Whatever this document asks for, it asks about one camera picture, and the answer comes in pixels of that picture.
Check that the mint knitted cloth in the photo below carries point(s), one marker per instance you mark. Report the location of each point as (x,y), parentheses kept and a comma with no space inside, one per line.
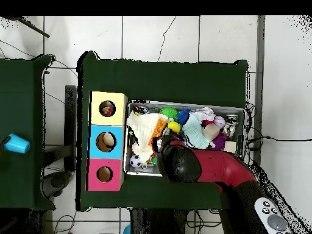
(195,136)

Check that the multicoloured patterned cloth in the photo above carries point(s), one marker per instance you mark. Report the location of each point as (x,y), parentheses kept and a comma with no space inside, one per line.
(107,111)

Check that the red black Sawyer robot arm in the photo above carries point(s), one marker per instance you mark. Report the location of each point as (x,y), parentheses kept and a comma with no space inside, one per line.
(219,168)

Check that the wooden box with three holes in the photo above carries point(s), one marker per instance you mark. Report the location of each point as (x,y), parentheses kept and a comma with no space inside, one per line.
(114,151)

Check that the shallow mesh bin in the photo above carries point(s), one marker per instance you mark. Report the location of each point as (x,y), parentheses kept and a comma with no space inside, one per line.
(224,110)

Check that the orange plastic brick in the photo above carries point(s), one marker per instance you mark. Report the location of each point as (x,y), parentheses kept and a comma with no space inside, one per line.
(159,129)

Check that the cream knitted cloth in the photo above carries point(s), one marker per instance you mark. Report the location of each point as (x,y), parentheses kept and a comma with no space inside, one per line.
(142,129)

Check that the yellow ball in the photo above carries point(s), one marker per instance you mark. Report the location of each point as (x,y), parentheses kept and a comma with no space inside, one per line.
(173,126)

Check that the green spiky ball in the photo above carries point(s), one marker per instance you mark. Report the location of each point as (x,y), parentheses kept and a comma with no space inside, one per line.
(169,113)

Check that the blue spiky ball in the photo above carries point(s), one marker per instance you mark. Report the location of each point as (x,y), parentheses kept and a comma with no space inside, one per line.
(183,116)

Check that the black white soccer ball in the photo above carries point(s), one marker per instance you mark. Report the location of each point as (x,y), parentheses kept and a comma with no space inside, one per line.
(135,161)

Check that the dark green tablecloth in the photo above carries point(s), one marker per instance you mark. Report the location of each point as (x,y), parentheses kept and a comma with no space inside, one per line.
(170,82)

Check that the white baseball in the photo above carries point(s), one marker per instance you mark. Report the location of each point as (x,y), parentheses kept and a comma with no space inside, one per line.
(219,122)

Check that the blue plastic cup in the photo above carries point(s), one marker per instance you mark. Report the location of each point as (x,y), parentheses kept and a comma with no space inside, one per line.
(17,144)

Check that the green covered side table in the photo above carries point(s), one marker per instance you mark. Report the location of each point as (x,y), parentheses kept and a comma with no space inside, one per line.
(19,97)

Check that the dark grey rod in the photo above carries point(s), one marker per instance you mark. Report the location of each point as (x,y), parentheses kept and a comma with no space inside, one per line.
(36,29)

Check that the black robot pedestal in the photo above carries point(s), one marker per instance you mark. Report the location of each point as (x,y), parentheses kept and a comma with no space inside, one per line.
(158,223)

